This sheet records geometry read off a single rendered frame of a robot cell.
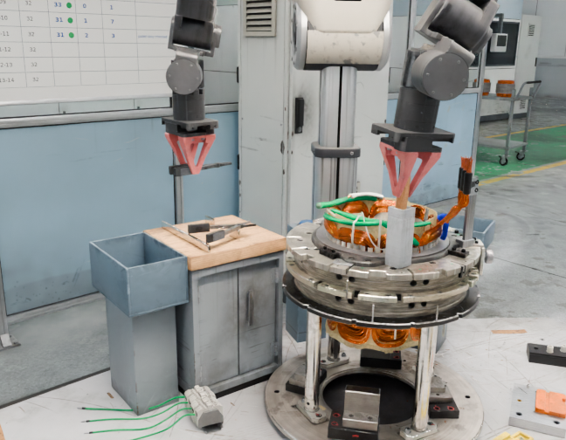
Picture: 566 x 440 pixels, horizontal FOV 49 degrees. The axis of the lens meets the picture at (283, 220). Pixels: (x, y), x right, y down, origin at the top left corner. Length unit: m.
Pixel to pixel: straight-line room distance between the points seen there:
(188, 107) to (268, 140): 2.24
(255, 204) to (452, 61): 2.78
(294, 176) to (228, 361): 2.19
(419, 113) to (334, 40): 0.58
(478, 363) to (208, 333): 0.57
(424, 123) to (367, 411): 0.47
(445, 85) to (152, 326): 0.62
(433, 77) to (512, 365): 0.76
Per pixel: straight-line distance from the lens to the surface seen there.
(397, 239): 0.91
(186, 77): 1.04
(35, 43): 3.02
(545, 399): 1.24
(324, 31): 1.40
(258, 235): 1.15
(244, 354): 1.18
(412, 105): 0.85
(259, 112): 3.37
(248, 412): 1.14
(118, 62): 3.18
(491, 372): 1.34
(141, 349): 1.10
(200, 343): 1.12
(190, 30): 1.10
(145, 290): 1.03
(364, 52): 1.42
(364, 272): 0.90
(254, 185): 3.47
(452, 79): 0.79
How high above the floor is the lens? 1.41
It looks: 16 degrees down
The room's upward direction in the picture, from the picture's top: 1 degrees clockwise
